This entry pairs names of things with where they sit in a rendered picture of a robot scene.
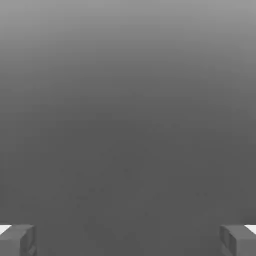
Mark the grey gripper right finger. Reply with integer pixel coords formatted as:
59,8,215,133
218,224,256,256

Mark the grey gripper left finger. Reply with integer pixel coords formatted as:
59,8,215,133
0,223,38,256

